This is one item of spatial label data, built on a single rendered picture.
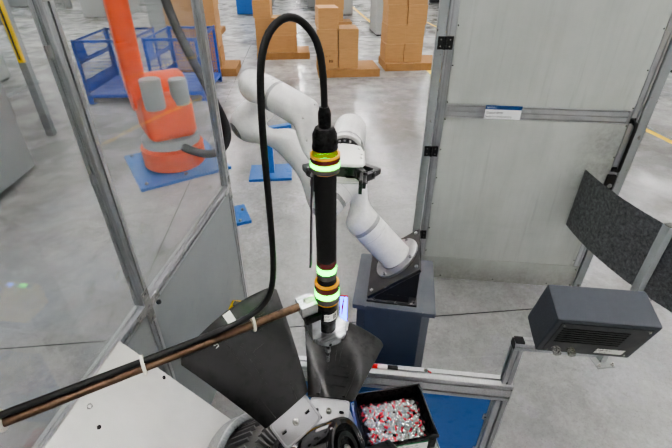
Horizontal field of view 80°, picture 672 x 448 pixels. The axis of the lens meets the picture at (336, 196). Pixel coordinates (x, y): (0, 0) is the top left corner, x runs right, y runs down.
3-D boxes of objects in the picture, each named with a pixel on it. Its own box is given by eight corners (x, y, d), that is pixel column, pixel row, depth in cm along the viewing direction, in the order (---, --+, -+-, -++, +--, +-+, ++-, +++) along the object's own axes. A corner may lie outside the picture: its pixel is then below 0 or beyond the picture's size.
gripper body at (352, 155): (366, 166, 96) (363, 189, 87) (323, 164, 97) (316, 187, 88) (367, 137, 93) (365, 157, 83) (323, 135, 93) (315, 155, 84)
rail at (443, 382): (243, 374, 142) (240, 359, 138) (246, 364, 145) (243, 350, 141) (508, 401, 133) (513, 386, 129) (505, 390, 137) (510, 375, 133)
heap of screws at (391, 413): (368, 456, 116) (369, 449, 114) (357, 409, 128) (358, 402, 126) (431, 444, 119) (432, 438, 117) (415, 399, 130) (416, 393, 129)
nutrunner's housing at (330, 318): (323, 351, 75) (317, 113, 51) (314, 336, 78) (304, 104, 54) (341, 343, 76) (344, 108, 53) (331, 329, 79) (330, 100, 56)
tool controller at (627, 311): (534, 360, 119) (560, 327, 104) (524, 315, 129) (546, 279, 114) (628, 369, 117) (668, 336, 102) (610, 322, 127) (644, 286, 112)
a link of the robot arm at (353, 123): (324, 161, 99) (333, 126, 94) (330, 140, 111) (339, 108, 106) (357, 170, 99) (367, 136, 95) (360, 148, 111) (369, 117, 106)
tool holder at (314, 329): (309, 357, 71) (307, 318, 66) (293, 329, 76) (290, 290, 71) (353, 337, 75) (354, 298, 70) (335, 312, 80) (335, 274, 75)
